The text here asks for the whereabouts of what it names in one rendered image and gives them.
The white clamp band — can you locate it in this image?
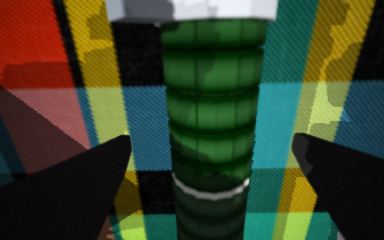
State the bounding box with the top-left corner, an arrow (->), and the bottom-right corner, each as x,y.
105,0 -> 278,27

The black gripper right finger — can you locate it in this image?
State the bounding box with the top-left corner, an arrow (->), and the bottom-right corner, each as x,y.
291,133 -> 384,240

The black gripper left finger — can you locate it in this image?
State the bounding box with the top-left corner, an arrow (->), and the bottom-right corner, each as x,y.
0,135 -> 132,240

